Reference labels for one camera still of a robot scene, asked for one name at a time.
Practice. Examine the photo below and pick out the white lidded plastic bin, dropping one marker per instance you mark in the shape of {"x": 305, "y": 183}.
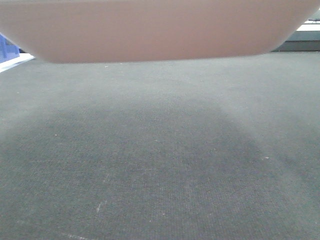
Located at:
{"x": 90, "y": 31}

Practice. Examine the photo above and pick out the blue plastic crate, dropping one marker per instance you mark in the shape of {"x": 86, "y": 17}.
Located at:
{"x": 8, "y": 50}

